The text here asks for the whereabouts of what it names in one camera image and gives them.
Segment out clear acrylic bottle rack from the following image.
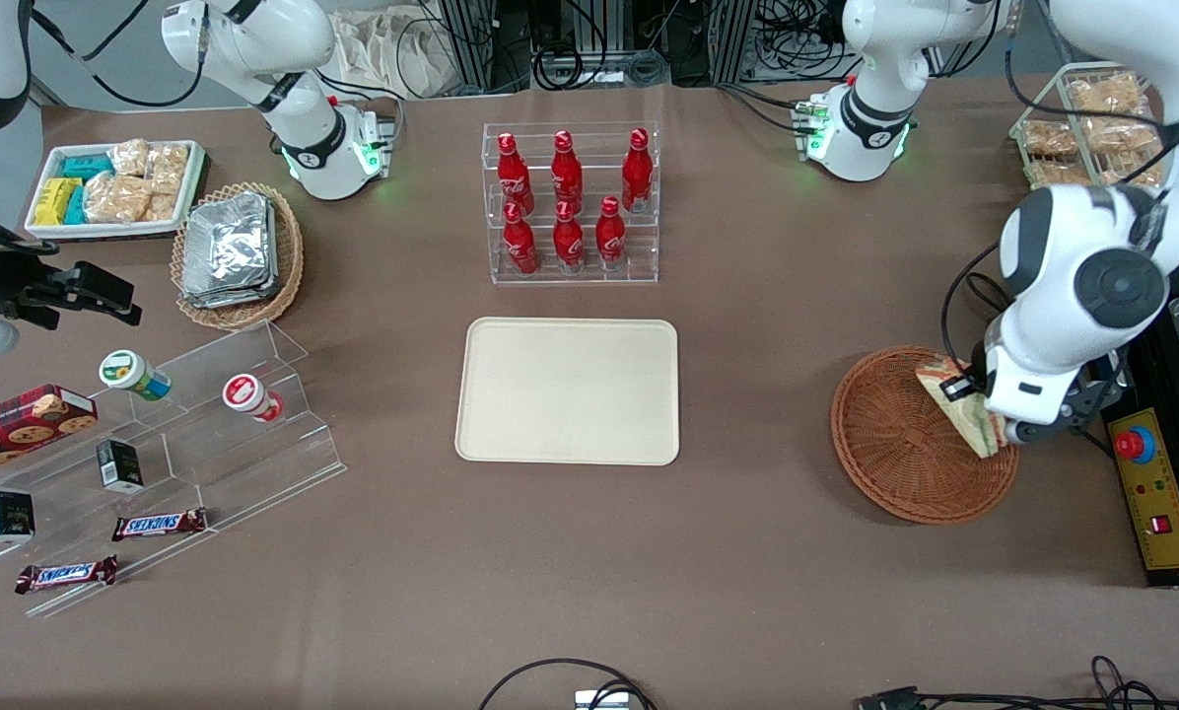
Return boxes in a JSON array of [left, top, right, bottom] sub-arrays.
[[482, 121, 661, 288]]

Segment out clear acrylic stepped shelf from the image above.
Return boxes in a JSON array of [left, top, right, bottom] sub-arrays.
[[0, 319, 348, 620]]

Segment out red lid yogurt cup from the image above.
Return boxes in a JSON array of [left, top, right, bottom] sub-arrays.
[[221, 373, 286, 425]]

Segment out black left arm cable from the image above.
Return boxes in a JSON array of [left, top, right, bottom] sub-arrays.
[[938, 243, 1014, 382]]

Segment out small black carton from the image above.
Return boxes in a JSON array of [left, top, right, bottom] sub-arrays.
[[0, 489, 37, 547], [95, 439, 146, 495]]

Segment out yellow emergency stop panel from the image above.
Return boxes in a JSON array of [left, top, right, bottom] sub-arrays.
[[1106, 406, 1179, 574]]

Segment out black looped table cable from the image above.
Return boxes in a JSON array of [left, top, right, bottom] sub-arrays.
[[477, 658, 661, 710]]

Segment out aluminium frame post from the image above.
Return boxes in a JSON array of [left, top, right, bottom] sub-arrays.
[[436, 0, 514, 96]]

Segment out green lid yogurt cup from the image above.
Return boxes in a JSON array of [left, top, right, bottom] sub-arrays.
[[98, 349, 173, 402]]

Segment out beige plastic tray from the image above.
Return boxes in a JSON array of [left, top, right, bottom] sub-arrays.
[[454, 317, 681, 466]]

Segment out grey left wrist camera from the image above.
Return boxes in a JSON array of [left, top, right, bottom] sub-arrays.
[[1003, 414, 1070, 448]]

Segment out round brown wicker basket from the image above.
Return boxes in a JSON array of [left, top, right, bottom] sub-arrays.
[[831, 345, 1021, 526]]

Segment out white rectangular snack tray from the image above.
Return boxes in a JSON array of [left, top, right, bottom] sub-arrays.
[[24, 139, 207, 242]]

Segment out white wire rack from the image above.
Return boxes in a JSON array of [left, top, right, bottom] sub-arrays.
[[1007, 61, 1170, 193]]

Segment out crumpled clear plastic bag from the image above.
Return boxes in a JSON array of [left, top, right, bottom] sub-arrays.
[[329, 6, 474, 102]]

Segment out yellow snack packet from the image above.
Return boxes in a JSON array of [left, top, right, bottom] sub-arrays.
[[34, 177, 84, 227]]

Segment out red tartan cookie box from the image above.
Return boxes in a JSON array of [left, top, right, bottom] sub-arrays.
[[0, 384, 100, 483]]

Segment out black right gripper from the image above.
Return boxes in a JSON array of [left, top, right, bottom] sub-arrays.
[[0, 225, 144, 331]]

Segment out pile of background cables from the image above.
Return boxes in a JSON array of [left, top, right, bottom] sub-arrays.
[[528, 39, 671, 92]]

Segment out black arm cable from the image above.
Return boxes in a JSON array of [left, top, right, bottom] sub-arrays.
[[938, 243, 1014, 382], [30, 0, 208, 110]]

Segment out red emergency stop button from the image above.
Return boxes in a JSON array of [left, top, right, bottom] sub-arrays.
[[1113, 425, 1158, 465]]

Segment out black tangled cable with plug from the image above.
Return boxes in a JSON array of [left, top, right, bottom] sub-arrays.
[[856, 655, 1179, 710]]

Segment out oval light wicker basket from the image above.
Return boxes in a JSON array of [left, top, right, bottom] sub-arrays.
[[171, 181, 306, 332]]

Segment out bagged fried snack packet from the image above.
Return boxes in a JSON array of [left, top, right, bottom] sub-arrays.
[[1020, 119, 1080, 158], [1082, 114, 1168, 155], [1069, 73, 1149, 115], [1025, 160, 1085, 190], [1100, 162, 1166, 189]]

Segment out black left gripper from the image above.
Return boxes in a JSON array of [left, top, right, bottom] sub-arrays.
[[940, 349, 1135, 441]]

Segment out red cola bottle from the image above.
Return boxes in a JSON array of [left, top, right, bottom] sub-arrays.
[[552, 200, 587, 273], [594, 195, 628, 271], [550, 130, 585, 208], [496, 133, 536, 215], [620, 128, 655, 214], [502, 202, 542, 276]]

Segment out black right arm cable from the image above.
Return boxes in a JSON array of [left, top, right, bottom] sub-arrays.
[[30, 0, 208, 110]]

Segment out snickers chocolate bar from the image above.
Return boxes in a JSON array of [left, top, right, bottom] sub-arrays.
[[14, 555, 120, 596], [110, 507, 210, 543]]

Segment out triangular sandwich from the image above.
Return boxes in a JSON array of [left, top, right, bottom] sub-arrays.
[[914, 356, 1012, 461]]

